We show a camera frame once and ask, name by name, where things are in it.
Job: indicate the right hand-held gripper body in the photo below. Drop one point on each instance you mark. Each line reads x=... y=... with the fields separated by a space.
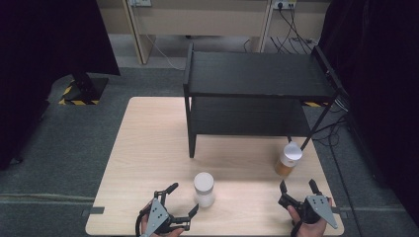
x=318 y=205

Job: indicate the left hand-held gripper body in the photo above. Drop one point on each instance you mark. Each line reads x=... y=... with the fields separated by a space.
x=157 y=217

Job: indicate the jar of white powder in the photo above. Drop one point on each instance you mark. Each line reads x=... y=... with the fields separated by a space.
x=204 y=184

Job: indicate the jar of amber contents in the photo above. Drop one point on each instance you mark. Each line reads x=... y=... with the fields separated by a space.
x=291 y=154

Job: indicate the black two-tier shelf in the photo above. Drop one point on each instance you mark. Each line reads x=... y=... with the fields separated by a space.
x=257 y=72

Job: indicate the person's left hand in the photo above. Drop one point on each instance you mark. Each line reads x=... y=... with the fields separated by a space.
x=173 y=233

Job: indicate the person's right hand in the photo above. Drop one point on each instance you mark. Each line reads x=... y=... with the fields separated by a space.
x=309 y=229

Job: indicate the short black tape piece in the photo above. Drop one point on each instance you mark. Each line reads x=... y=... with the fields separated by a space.
x=341 y=213

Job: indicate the black tape strip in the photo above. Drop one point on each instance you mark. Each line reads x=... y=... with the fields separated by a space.
x=95 y=210

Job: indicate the yellow black floor tape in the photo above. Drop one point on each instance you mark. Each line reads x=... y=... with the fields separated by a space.
x=314 y=104

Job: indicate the black curtain with folds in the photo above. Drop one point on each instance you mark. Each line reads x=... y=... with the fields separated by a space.
x=382 y=82

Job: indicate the black stand base striped tape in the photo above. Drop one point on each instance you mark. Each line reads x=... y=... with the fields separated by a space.
x=85 y=90

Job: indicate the white power strip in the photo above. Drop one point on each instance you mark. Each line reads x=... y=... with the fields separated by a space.
x=285 y=4

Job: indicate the large black curtain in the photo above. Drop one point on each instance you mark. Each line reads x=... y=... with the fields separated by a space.
x=39 y=49

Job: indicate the white wall socket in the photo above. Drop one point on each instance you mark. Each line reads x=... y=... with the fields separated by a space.
x=140 y=2

